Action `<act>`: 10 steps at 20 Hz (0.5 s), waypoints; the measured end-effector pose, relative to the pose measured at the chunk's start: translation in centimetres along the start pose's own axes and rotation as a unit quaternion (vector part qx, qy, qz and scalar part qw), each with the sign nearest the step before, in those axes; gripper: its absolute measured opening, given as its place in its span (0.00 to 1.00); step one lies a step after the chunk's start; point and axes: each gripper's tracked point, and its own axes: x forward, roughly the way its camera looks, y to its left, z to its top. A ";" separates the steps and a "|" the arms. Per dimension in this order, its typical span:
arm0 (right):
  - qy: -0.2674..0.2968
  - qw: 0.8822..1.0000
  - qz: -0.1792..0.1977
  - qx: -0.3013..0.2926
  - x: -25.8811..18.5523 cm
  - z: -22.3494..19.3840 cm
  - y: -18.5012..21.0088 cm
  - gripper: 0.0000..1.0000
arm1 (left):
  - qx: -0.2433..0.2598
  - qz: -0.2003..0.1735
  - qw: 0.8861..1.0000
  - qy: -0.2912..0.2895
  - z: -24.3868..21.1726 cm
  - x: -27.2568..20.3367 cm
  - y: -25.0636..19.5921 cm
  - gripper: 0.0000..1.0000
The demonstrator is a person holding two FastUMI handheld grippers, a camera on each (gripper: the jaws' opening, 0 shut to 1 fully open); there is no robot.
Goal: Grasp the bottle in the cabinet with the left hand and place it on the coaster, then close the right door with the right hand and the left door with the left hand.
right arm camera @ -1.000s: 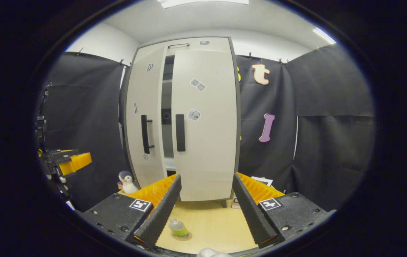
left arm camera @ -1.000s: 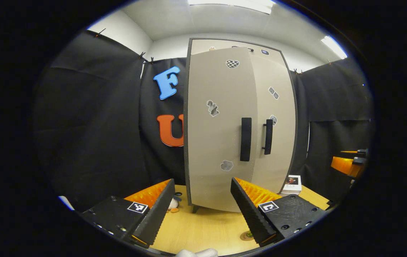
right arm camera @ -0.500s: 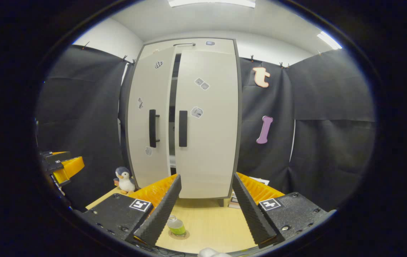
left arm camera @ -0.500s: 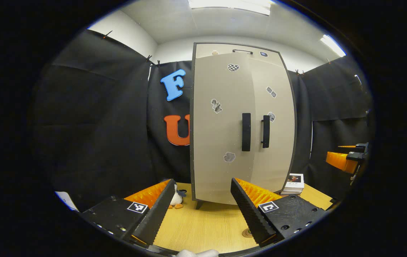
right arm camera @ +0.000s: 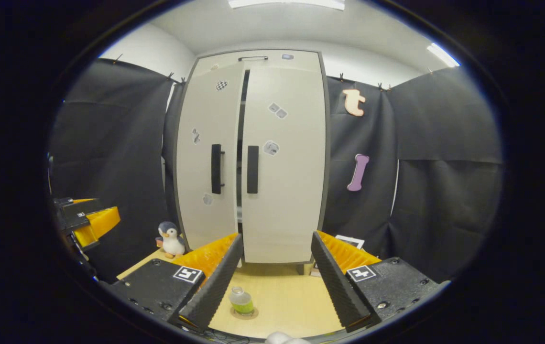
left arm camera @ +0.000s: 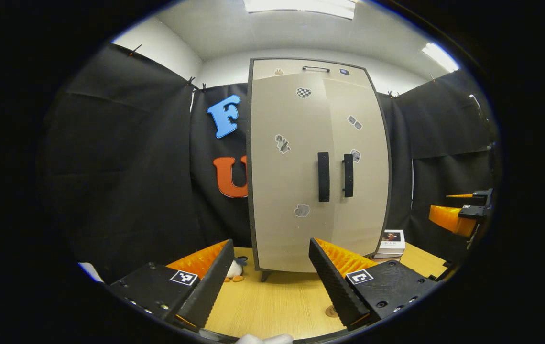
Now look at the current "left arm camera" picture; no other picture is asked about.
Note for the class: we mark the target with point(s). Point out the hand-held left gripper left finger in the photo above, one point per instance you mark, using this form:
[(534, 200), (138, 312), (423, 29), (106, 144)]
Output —
[(208, 286)]

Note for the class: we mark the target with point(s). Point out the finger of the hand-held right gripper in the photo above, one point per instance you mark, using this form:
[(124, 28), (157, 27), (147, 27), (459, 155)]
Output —
[(483, 197), (452, 219)]

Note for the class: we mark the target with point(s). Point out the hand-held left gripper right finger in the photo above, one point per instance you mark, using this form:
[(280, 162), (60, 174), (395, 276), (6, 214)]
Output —
[(334, 286)]

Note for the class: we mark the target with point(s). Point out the round cork coaster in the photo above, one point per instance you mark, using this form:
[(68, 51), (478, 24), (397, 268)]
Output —
[(331, 312)]

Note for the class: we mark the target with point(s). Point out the grey cabinet door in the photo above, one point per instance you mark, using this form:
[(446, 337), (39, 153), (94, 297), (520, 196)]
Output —
[(287, 181), (368, 191)]

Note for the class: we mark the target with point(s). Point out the dark cabinet leg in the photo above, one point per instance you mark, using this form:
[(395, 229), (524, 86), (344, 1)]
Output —
[(265, 276)]

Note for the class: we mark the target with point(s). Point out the grey cabinet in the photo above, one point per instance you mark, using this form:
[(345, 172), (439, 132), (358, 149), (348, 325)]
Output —
[(310, 67)]

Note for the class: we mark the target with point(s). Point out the penguin plush toy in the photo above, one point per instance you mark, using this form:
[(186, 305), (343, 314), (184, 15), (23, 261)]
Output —
[(236, 270)]

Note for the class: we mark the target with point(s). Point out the white cover book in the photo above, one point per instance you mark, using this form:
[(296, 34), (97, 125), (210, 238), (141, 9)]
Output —
[(392, 241)]

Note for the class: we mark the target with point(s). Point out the black backdrop cloth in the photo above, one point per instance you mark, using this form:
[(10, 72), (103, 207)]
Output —
[(134, 167)]

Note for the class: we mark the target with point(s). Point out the ceiling light panel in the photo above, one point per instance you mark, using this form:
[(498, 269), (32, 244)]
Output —
[(440, 56), (301, 5)]

